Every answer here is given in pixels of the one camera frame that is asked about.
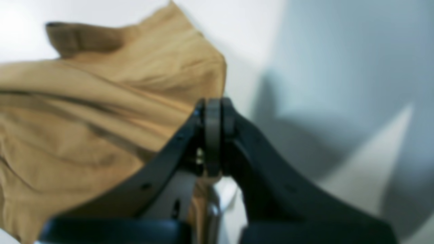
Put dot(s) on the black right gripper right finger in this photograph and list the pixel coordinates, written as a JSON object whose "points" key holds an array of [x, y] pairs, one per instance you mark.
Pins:
{"points": [[282, 206]]}

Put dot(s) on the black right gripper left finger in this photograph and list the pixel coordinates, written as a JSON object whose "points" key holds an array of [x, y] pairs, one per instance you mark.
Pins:
{"points": [[151, 207]]}

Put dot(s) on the brown t-shirt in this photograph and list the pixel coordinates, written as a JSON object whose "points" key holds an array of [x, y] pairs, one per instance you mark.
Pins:
{"points": [[75, 126]]}

